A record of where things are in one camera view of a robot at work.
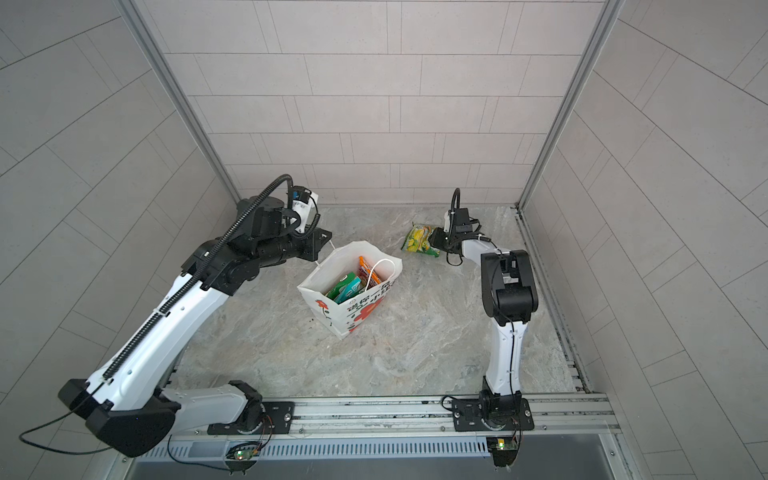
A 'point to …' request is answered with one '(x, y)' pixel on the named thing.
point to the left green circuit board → (243, 454)
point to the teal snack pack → (347, 289)
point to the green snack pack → (332, 293)
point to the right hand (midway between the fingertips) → (433, 236)
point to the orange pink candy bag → (366, 274)
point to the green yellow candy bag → (417, 240)
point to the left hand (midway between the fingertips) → (338, 232)
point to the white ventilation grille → (221, 450)
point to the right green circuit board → (503, 449)
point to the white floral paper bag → (348, 317)
